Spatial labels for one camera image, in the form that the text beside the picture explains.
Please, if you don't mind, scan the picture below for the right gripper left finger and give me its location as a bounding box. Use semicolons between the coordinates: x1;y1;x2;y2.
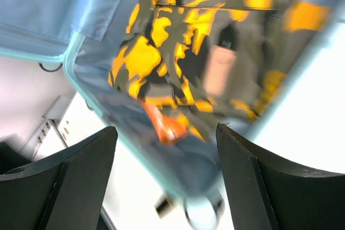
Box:
1;127;118;229

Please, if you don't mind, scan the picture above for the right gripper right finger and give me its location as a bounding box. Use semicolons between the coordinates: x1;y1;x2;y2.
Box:
216;124;344;230

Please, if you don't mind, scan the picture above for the orange tie-dye garment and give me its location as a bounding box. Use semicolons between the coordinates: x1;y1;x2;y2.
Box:
140;100;189;146

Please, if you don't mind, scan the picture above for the beige foundation bottle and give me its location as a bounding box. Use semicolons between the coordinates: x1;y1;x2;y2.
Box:
203;24;238;96

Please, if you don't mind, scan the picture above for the camouflage yellow green garment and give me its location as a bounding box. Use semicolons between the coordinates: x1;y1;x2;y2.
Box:
108;0;335;142

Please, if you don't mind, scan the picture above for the light blue open suitcase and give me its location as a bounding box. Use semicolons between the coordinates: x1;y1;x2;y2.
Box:
1;0;344;229

